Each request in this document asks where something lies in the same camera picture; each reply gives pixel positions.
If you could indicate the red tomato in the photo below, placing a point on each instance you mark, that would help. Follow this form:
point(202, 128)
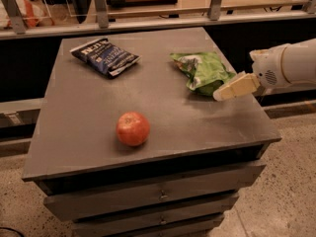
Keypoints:
point(132, 129)

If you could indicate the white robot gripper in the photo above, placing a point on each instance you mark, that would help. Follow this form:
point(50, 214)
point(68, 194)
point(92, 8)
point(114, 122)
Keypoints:
point(269, 66)

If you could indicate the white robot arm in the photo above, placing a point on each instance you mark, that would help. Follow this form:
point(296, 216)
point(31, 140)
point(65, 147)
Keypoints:
point(299, 63)

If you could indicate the grey drawer cabinet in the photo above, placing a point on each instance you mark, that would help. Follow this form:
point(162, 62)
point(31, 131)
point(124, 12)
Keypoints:
point(141, 155)

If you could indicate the blue chip bag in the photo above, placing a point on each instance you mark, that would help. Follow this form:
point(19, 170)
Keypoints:
point(105, 57)

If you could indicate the middle cabinet drawer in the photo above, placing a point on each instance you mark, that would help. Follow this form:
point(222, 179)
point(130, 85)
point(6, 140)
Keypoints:
point(155, 216)

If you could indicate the top cabinet drawer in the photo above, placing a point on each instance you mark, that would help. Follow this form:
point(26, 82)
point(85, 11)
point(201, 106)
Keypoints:
point(123, 196)

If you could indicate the green rice chip bag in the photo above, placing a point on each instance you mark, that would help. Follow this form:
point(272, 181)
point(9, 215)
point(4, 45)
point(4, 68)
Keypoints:
point(205, 71)

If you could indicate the bottom cabinet drawer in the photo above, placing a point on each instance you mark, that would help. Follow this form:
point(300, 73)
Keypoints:
point(178, 228)

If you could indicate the orange white bag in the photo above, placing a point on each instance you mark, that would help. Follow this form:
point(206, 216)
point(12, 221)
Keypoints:
point(33, 15)

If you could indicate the metal railing frame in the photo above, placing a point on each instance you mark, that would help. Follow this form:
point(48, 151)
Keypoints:
point(89, 17)

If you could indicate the cabinet drawer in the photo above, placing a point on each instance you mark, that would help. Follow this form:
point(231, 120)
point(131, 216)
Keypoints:
point(178, 228)
point(155, 216)
point(123, 196)

